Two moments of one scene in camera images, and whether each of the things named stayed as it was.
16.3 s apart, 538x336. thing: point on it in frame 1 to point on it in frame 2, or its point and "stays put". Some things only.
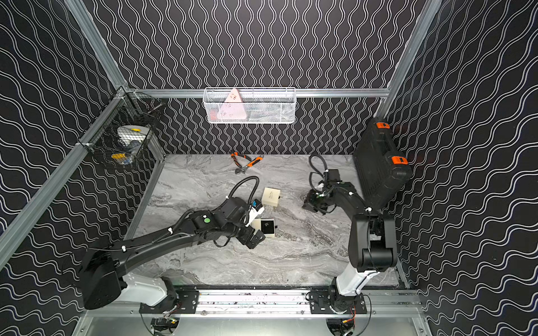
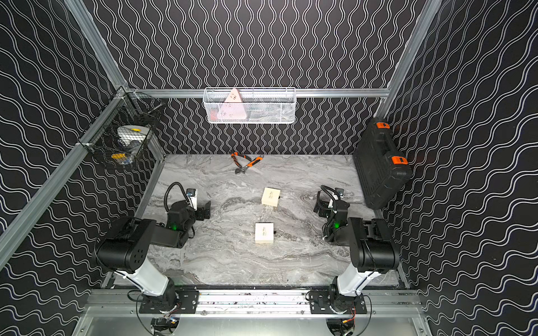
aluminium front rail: x=122 y=303 stays put
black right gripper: x=308 y=203 to x=324 y=207
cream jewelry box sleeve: x=270 y=197 stays put
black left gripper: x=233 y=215 to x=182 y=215
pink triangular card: x=232 y=108 stays put
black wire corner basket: x=122 y=130 stays put
